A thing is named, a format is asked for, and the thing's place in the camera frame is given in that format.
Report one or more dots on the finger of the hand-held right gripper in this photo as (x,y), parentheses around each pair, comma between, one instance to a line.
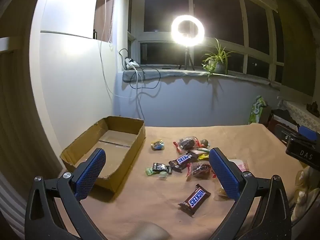
(286,134)
(308,132)

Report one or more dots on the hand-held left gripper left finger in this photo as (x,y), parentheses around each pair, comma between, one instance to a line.
(90,173)

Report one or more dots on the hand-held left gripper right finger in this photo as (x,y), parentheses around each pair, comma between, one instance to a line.
(223,175)

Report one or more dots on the pink candy packet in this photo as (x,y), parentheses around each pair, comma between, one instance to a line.
(241,166)

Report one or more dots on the brown cake packet red ends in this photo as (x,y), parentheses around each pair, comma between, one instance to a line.
(187,143)
(200,170)

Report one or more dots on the yellow snack packet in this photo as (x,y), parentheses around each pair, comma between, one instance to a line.
(203,157)

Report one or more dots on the brown chocolate bar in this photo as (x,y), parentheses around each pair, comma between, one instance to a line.
(196,198)
(182,160)

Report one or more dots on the cardboard box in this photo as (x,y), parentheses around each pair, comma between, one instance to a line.
(120,132)

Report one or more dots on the green candy packet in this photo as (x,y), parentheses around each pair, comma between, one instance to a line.
(149,171)

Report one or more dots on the black candy packet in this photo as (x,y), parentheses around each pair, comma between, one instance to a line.
(161,167)

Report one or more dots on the dark wooden furniture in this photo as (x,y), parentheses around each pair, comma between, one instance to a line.
(280,117)

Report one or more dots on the lace tablecloth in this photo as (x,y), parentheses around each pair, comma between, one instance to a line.
(297,112)

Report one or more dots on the dark figurine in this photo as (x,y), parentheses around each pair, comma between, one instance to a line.
(312,107)

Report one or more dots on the green and white package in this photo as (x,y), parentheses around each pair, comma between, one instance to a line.
(256,112)

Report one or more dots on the chocolate ball packet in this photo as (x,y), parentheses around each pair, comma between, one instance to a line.
(205,142)

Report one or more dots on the cream plush toy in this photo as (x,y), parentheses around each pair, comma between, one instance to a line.
(302,195)

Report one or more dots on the jelly cup with printed lid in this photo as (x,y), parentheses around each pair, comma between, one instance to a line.
(157,145)

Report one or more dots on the potted spider plant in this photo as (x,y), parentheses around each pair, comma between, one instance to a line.
(220,67)

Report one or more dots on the white power strip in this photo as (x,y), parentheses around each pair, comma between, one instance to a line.
(131,62)

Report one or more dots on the black light tripod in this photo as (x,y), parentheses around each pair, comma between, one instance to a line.
(187,57)

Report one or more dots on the window frame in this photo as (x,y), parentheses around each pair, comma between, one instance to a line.
(241,22)

